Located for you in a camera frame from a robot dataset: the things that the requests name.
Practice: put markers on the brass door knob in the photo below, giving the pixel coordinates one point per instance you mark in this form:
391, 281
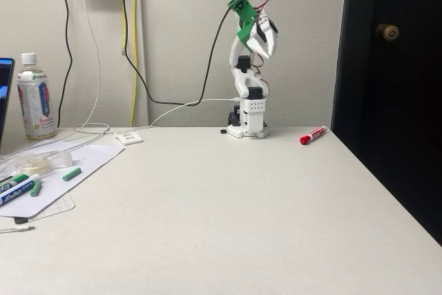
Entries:
387, 31

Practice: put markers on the white paper sheet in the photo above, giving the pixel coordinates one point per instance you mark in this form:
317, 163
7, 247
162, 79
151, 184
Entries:
93, 157

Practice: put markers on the white square plastic plate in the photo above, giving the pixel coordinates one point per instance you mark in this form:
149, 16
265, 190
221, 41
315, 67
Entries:
128, 137

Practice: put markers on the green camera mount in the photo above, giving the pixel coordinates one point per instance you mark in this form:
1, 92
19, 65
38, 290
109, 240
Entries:
243, 11

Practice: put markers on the white mesh mat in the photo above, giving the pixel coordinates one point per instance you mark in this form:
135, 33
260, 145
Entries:
58, 207

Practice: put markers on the red dry erase marker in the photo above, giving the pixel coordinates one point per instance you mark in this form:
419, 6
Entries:
312, 135

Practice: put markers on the blue dry erase marker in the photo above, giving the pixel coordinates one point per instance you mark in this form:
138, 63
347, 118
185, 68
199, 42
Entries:
17, 193

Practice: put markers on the green dry erase marker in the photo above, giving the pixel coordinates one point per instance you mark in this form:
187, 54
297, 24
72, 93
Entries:
14, 179

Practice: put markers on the green marker cap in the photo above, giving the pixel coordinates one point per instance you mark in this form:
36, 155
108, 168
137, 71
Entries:
72, 173
36, 188

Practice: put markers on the small black card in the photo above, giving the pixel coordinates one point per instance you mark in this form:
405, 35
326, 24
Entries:
20, 220

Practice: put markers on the dark door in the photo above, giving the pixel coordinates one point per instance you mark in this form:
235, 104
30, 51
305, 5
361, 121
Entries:
397, 119

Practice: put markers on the black clamp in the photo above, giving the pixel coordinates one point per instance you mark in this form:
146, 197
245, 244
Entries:
235, 117

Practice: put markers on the laptop computer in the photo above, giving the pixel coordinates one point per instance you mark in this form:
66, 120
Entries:
5, 101

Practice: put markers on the jasmine tea plastic bottle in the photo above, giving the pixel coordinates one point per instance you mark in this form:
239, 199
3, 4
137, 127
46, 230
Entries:
36, 101

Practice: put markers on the clear bag with tape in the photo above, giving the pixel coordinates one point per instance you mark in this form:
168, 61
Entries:
38, 163

